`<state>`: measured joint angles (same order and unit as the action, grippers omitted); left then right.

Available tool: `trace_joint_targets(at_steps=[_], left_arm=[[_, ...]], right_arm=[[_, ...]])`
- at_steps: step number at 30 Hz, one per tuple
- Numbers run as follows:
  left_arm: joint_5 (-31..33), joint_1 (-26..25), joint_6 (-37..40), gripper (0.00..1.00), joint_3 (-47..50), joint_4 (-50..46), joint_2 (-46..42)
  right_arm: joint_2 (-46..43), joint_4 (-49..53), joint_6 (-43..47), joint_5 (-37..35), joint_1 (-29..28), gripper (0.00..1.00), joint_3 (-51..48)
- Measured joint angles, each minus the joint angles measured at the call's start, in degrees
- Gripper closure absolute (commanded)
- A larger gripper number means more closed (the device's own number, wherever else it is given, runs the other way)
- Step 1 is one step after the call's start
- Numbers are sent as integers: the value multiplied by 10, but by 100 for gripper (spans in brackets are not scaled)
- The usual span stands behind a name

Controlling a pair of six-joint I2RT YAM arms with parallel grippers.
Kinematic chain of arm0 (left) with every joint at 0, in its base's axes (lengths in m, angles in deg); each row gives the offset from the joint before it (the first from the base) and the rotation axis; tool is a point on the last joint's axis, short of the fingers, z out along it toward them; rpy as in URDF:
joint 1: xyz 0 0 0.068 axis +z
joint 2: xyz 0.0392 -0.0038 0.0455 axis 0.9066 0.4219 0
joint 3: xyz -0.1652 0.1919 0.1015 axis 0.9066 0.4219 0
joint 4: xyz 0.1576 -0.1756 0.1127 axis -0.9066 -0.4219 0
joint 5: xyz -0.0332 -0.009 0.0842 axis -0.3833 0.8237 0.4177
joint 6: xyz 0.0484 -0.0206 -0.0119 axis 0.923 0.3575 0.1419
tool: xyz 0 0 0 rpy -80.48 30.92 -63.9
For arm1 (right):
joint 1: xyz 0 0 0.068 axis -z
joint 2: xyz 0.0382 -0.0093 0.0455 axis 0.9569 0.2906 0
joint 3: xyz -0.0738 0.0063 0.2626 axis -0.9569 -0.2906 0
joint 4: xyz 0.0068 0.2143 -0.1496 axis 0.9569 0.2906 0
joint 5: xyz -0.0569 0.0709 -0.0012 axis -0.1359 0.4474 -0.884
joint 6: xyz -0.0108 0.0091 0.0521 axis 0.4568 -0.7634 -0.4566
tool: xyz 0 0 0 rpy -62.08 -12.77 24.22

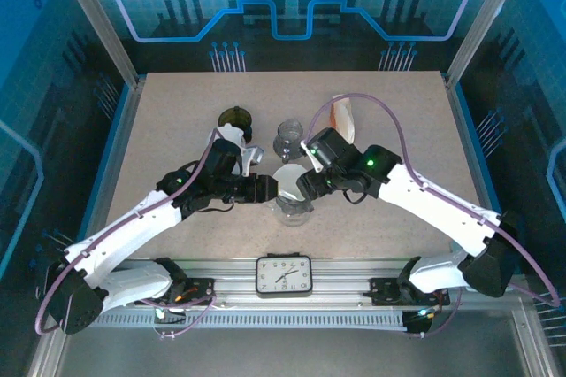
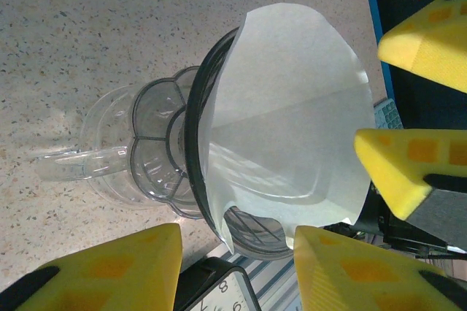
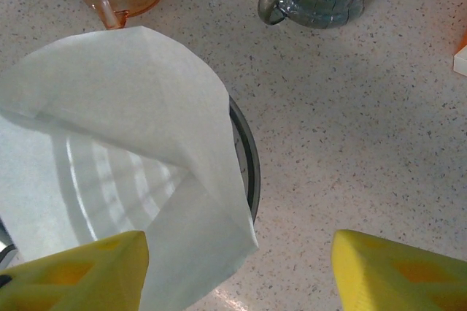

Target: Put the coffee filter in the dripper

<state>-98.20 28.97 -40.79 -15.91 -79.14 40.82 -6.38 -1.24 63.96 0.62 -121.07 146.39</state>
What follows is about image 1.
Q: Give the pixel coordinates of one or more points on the aluminium table side rail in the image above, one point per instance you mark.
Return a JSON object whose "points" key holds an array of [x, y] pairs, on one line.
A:
{"points": [[468, 142], [120, 142]]}

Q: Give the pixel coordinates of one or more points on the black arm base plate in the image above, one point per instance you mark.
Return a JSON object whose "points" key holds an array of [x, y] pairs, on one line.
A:
{"points": [[382, 290], [201, 290]]}

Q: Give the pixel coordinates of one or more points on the grey coffee dripper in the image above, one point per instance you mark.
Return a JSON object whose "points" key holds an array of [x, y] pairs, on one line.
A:
{"points": [[294, 206]]}

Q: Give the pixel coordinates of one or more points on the grey glass coffee server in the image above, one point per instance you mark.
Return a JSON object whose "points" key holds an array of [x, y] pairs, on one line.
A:
{"points": [[287, 136]]}

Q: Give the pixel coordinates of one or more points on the olive green coffee dripper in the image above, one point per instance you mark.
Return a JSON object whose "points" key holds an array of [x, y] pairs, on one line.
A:
{"points": [[234, 118]]}

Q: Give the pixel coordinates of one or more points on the black rectangular analogue clock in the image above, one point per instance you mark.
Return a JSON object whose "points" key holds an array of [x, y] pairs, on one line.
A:
{"points": [[283, 277]]}

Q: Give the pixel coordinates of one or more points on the small LED circuit board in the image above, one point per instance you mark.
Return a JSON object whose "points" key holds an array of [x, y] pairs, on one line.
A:
{"points": [[420, 315], [161, 313]]}

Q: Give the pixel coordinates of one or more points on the white paper coffee filter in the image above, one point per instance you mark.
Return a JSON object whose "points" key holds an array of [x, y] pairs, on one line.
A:
{"points": [[287, 182]]}

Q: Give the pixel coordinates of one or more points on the brushed steel tray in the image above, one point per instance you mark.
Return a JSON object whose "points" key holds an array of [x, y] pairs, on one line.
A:
{"points": [[283, 355]]}

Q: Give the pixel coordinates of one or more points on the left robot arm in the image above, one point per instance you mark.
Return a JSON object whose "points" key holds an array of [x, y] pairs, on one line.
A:
{"points": [[124, 226]]}

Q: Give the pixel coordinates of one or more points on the pale coffee filter holder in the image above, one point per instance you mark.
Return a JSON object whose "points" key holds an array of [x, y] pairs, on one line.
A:
{"points": [[345, 122]]}

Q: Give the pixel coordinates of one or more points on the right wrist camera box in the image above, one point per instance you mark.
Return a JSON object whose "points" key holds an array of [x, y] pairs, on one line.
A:
{"points": [[316, 164]]}

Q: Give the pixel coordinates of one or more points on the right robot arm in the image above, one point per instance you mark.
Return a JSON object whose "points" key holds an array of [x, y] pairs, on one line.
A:
{"points": [[442, 213]]}

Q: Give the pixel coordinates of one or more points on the aluminium frame post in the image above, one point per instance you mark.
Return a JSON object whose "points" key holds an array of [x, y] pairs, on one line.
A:
{"points": [[98, 18], [486, 18]]}

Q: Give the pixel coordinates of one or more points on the aluminium mounting rail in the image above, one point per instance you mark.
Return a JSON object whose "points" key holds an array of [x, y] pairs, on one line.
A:
{"points": [[345, 277]]}

